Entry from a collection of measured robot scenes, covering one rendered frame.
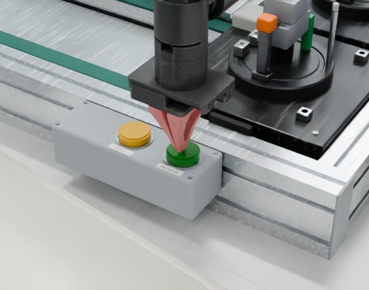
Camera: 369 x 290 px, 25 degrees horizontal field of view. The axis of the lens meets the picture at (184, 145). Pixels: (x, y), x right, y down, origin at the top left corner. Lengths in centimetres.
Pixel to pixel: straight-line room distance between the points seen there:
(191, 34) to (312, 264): 32
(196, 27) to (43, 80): 34
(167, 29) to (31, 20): 55
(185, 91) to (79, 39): 45
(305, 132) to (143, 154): 20
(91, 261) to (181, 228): 77
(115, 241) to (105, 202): 75
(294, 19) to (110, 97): 26
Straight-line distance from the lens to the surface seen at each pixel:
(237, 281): 98
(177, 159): 97
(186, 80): 89
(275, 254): 101
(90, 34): 133
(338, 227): 100
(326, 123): 104
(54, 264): 26
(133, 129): 101
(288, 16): 106
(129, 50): 128
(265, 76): 107
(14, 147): 119
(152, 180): 99
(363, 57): 117
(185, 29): 85
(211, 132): 103
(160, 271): 31
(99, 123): 105
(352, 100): 109
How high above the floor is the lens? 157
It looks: 37 degrees down
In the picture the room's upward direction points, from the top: straight up
